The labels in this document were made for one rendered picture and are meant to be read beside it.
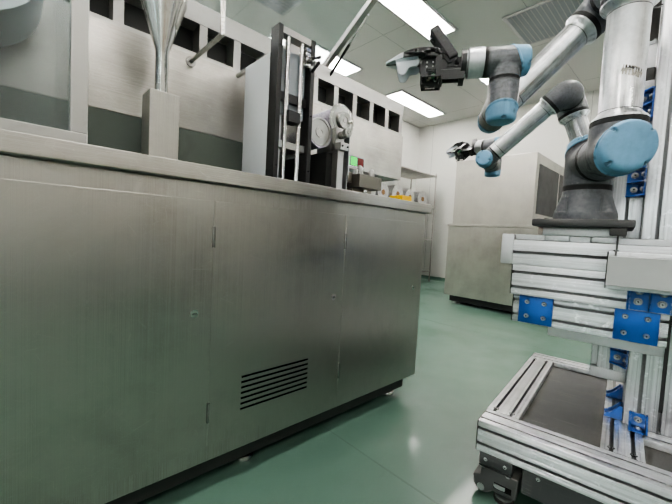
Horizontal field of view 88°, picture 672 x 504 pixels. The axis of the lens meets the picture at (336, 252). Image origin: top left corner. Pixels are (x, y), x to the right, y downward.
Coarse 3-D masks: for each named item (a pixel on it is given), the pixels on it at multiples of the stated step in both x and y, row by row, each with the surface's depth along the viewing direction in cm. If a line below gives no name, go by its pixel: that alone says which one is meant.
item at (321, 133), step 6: (312, 120) 144; (318, 120) 147; (324, 120) 148; (312, 126) 145; (318, 126) 146; (324, 126) 149; (312, 132) 145; (318, 132) 147; (324, 132) 149; (330, 132) 151; (312, 138) 145; (318, 138) 147; (324, 138) 150; (330, 138) 151; (318, 144) 147; (324, 144) 149
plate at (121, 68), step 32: (96, 32) 119; (128, 32) 125; (96, 64) 120; (128, 64) 126; (96, 96) 120; (128, 96) 127; (192, 96) 142; (224, 96) 151; (192, 128) 143; (224, 128) 152; (384, 160) 228
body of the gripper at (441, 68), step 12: (432, 48) 91; (432, 60) 92; (444, 60) 92; (456, 60) 91; (420, 72) 92; (432, 72) 92; (444, 72) 92; (456, 72) 91; (420, 84) 95; (432, 84) 95
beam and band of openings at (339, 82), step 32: (96, 0) 124; (128, 0) 130; (192, 32) 148; (256, 32) 160; (224, 64) 151; (320, 64) 186; (320, 96) 197; (352, 96) 205; (384, 96) 224; (384, 128) 226
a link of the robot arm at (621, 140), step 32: (608, 0) 82; (640, 0) 79; (608, 32) 83; (640, 32) 79; (608, 64) 83; (640, 64) 79; (608, 96) 82; (640, 96) 80; (608, 128) 81; (640, 128) 77; (608, 160) 80; (640, 160) 78
